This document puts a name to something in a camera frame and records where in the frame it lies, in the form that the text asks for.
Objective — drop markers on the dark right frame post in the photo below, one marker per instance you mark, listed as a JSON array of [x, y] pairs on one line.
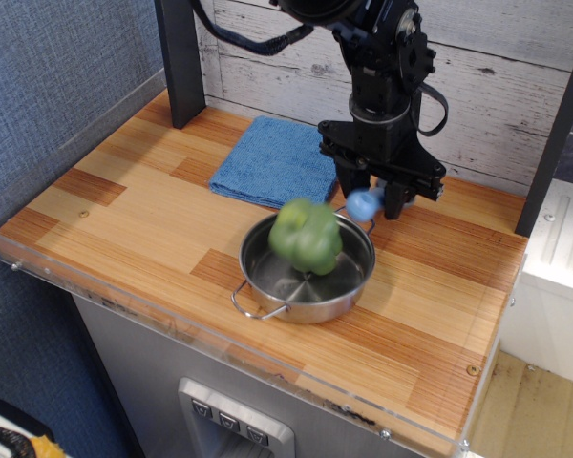
[[548, 163]]

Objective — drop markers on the dark frame post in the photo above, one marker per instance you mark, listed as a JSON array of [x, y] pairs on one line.
[[181, 60], [548, 163]]

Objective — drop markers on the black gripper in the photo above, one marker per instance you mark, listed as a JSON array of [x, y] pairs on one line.
[[388, 151]]

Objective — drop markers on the dark left frame post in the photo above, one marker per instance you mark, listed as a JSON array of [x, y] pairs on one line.
[[181, 60]]

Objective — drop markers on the silver dispenser button panel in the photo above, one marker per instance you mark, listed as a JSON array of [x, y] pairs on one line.
[[220, 426]]

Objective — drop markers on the small steel pot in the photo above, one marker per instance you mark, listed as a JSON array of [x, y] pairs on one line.
[[272, 288]]

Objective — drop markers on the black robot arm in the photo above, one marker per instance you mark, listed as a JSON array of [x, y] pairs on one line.
[[389, 59]]

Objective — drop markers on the green toy bell pepper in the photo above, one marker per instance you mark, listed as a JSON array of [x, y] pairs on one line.
[[307, 236]]

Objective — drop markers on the white toy sink unit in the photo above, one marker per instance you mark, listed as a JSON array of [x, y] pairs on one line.
[[538, 322]]

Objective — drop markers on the yellow object at corner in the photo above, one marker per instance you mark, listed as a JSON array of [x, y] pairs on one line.
[[44, 447]]

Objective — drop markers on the blue folded cloth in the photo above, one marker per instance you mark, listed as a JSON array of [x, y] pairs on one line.
[[274, 162]]

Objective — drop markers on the grey toy fridge cabinet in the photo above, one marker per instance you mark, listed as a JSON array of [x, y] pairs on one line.
[[145, 366]]

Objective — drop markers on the clear acrylic table guard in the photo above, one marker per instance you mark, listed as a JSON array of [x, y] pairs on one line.
[[405, 363]]

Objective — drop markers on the blue and grey toy spoon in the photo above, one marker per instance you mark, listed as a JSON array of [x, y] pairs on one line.
[[363, 205]]

